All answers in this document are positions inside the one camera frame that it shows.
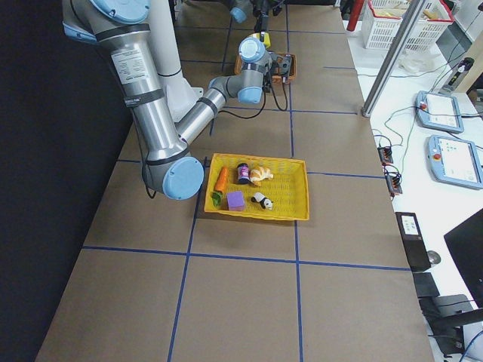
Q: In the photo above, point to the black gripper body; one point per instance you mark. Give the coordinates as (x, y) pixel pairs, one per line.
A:
(259, 14)
(280, 65)

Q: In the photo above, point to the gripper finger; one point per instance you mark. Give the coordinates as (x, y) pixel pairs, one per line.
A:
(265, 20)
(258, 25)

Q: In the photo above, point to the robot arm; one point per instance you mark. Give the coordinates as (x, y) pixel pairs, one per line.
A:
(139, 41)
(241, 9)

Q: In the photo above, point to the brown wicker basket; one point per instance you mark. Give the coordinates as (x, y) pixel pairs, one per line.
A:
(279, 80)

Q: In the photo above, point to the yellow wicker tray basket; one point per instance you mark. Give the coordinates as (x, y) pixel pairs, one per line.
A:
(288, 190)

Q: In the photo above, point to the small pink drink can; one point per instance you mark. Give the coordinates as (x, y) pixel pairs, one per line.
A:
(243, 172)

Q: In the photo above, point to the red cylinder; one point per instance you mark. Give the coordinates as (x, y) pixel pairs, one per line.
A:
(357, 7)

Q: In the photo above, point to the toy croissant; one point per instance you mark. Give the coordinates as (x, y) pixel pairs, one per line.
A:
(259, 174)

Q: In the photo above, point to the small panda figurine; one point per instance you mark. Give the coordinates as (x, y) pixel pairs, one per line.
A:
(262, 200)

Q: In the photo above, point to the white plastic crate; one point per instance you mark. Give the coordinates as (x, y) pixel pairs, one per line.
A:
(382, 19)

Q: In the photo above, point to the purple foam cube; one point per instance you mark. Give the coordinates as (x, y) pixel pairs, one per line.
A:
(236, 201)

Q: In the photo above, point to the orange toy carrot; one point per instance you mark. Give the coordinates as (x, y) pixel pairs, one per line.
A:
(220, 187)

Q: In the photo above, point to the far teach pendant tablet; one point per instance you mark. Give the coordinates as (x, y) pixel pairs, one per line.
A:
(439, 112)

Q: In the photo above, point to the teach pendant tablet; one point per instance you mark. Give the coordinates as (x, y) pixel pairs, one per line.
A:
(439, 112)
(454, 161)

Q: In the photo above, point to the near teach pendant tablet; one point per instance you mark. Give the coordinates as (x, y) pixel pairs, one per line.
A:
(454, 161)

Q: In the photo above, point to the black power box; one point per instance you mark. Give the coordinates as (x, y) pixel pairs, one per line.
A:
(412, 240)

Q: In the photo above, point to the computer mouse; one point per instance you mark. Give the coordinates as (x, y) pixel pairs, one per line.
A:
(433, 257)

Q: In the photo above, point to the black monitor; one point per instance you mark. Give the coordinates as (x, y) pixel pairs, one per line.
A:
(464, 243)

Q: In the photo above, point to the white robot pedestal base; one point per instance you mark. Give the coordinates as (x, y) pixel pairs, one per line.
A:
(180, 95)

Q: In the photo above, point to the aluminium frame post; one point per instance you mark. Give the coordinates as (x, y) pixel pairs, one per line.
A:
(399, 42)

